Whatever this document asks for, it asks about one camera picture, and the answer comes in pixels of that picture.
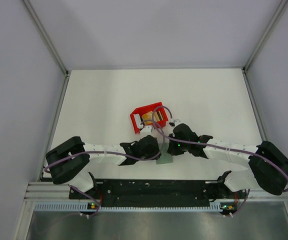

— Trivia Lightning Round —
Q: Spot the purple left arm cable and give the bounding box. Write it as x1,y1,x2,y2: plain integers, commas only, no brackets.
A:
43,119,166,213

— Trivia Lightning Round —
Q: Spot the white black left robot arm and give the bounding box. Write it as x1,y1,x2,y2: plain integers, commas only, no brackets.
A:
44,135,162,199

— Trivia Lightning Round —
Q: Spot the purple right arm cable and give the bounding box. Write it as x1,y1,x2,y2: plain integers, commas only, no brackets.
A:
151,106,288,218

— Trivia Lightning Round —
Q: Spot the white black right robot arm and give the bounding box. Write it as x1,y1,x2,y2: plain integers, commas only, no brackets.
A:
167,120,288,198

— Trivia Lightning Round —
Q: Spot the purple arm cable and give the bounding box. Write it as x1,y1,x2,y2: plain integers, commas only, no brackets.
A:
43,119,166,213
151,106,288,218

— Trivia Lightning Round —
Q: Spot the aluminium frame rail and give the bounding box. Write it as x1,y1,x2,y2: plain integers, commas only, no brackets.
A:
243,186,288,201

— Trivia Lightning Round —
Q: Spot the red plastic card tray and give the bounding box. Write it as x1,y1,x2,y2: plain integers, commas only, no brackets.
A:
129,102,169,134

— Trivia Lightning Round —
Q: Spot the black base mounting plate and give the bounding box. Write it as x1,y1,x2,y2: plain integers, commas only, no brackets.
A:
69,179,246,208

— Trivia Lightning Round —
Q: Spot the green leather card holder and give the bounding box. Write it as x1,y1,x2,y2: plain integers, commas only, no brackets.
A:
155,142,173,165

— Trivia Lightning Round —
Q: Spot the white slotted cable duct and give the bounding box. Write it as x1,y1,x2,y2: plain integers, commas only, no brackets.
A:
34,202,90,212

